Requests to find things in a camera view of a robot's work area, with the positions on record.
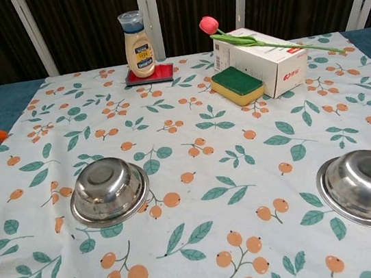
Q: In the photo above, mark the steel bowl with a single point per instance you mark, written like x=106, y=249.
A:
x=110, y=191
x=368, y=186

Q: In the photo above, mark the floral tablecloth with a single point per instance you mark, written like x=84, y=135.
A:
x=199, y=234

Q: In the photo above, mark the dark pleated partition curtain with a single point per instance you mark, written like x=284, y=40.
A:
x=86, y=25

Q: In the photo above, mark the mayonnaise squeeze bottle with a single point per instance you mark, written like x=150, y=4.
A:
x=139, y=53

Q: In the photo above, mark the red square coaster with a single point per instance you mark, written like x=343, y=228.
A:
x=164, y=73

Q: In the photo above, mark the pink artificial tulip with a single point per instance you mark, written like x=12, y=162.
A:
x=208, y=25

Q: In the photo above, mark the green and yellow sponge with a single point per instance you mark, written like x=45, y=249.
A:
x=236, y=81

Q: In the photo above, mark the white cardboard box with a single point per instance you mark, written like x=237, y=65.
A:
x=258, y=63

